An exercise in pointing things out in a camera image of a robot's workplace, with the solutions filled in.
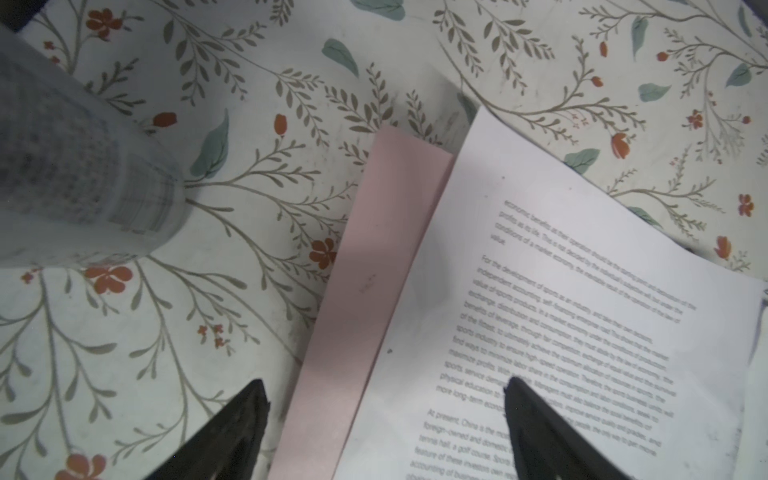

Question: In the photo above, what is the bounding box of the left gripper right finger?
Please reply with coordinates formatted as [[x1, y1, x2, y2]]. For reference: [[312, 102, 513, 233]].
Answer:
[[504, 377, 629, 480]]

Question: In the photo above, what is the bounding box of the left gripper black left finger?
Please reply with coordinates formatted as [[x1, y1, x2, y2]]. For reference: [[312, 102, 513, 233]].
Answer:
[[148, 379, 270, 480]]

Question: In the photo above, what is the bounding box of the floral table mat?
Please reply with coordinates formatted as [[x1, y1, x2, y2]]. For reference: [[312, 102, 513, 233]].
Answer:
[[1, 1, 767, 479]]

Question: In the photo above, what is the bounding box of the pink file folder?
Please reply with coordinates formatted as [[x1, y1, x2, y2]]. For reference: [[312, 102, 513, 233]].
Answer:
[[268, 126, 453, 479]]

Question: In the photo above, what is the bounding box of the silver metal can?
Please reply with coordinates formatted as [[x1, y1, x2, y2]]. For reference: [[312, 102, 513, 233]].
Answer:
[[1, 29, 187, 268]]

